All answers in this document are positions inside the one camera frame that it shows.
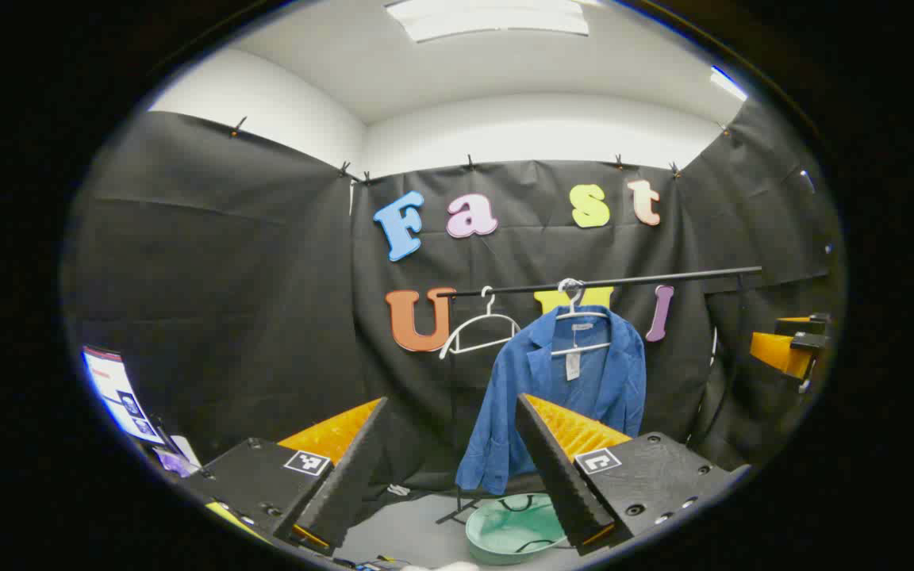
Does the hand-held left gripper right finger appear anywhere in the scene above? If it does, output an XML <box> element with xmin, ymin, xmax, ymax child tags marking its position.
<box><xmin>514</xmin><ymin>393</ymin><xmax>751</xmax><ymax>556</ymax></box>

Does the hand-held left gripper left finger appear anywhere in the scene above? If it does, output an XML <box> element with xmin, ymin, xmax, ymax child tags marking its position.
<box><xmin>179</xmin><ymin>397</ymin><xmax>391</xmax><ymax>556</ymax></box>

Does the green laundry hamper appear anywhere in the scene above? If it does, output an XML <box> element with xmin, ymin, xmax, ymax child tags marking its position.
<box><xmin>465</xmin><ymin>492</ymin><xmax>570</xmax><ymax>565</ymax></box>

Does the blue shirt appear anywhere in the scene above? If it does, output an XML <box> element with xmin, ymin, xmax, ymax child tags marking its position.
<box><xmin>455</xmin><ymin>305</ymin><xmax>648</xmax><ymax>496</ymax></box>

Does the white clothes hanger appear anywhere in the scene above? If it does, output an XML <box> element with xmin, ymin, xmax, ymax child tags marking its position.
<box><xmin>550</xmin><ymin>278</ymin><xmax>613</xmax><ymax>358</ymax></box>
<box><xmin>439</xmin><ymin>285</ymin><xmax>523</xmax><ymax>360</ymax></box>

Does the black clothes rack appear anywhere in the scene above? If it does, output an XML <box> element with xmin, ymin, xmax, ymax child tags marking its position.
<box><xmin>435</xmin><ymin>266</ymin><xmax>765</xmax><ymax>526</ymax></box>

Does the black electronic device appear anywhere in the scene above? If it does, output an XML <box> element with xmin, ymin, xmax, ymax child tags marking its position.
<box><xmin>344</xmin><ymin>555</ymin><xmax>410</xmax><ymax>571</ymax></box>

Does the black backdrop cloth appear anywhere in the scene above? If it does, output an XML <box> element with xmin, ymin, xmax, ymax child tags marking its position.
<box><xmin>68</xmin><ymin>99</ymin><xmax>847</xmax><ymax>492</ymax></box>

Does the computer screen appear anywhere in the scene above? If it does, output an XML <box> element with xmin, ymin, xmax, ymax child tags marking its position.
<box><xmin>80</xmin><ymin>345</ymin><xmax>168</xmax><ymax>445</ymax></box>

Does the small ceiling light panel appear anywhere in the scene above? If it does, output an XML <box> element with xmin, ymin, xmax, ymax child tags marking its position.
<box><xmin>709</xmin><ymin>66</ymin><xmax>749</xmax><ymax>102</ymax></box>

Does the large ceiling light panel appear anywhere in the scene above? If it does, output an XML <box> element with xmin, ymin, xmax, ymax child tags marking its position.
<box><xmin>384</xmin><ymin>0</ymin><xmax>591</xmax><ymax>43</ymax></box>

